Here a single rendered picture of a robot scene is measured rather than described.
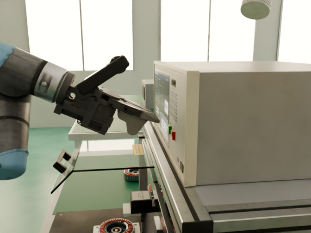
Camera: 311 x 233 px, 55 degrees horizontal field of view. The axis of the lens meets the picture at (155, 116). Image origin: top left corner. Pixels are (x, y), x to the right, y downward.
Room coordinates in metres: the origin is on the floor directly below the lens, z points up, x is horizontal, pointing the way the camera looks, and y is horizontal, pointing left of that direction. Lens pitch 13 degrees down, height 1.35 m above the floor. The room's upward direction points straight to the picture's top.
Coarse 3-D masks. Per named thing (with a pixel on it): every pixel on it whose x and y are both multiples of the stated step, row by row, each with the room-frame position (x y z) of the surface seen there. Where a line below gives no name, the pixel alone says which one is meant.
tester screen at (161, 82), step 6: (156, 72) 0.86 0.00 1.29; (156, 78) 0.86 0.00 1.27; (162, 78) 0.75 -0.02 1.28; (168, 78) 0.66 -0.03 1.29; (156, 84) 0.86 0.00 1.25; (162, 84) 0.75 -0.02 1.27; (168, 84) 0.66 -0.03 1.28; (156, 90) 0.86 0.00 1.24; (162, 90) 0.75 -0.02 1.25; (156, 96) 0.86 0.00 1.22; (162, 96) 0.75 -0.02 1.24; (156, 102) 0.86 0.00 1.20; (156, 114) 0.86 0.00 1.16; (162, 132) 0.74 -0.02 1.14
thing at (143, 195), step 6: (132, 192) 0.84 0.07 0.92; (138, 192) 0.84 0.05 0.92; (144, 192) 0.84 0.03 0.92; (132, 198) 0.81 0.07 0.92; (138, 198) 0.81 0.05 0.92; (144, 198) 0.81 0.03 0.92; (150, 198) 0.81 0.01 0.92; (126, 204) 0.84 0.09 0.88; (132, 204) 0.79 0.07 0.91; (138, 204) 0.79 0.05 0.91; (144, 204) 0.80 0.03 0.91; (150, 204) 0.80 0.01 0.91; (126, 210) 0.81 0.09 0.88; (132, 210) 0.79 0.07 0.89; (138, 210) 0.79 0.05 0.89; (144, 210) 0.79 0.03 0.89; (150, 210) 0.80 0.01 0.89; (156, 210) 0.80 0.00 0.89; (168, 210) 0.80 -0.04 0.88
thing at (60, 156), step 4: (60, 152) 0.83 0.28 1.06; (64, 152) 0.83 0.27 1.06; (60, 156) 0.78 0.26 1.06; (64, 156) 0.83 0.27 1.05; (68, 156) 0.83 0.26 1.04; (56, 160) 0.75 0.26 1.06; (60, 160) 0.76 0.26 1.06; (56, 164) 0.74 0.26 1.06; (60, 164) 0.74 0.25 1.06; (56, 168) 0.74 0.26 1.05; (60, 168) 0.74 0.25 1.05; (64, 168) 0.74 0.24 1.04; (60, 172) 0.74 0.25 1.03
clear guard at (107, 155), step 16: (80, 144) 0.90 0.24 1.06; (96, 144) 0.88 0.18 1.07; (112, 144) 0.88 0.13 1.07; (128, 144) 0.88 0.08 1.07; (144, 144) 0.88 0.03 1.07; (80, 160) 0.74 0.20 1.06; (96, 160) 0.74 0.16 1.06; (112, 160) 0.74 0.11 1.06; (128, 160) 0.74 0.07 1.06; (144, 160) 0.74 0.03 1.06; (64, 176) 0.69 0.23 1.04
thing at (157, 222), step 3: (156, 216) 0.87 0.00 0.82; (156, 219) 0.85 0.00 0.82; (159, 219) 0.85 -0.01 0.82; (156, 222) 0.83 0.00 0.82; (159, 222) 0.83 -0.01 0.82; (156, 225) 0.82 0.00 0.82; (159, 225) 0.82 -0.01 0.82; (156, 228) 0.80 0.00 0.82; (159, 228) 0.80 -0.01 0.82; (156, 231) 0.80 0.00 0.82; (159, 231) 0.80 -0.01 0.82; (162, 231) 0.80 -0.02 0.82
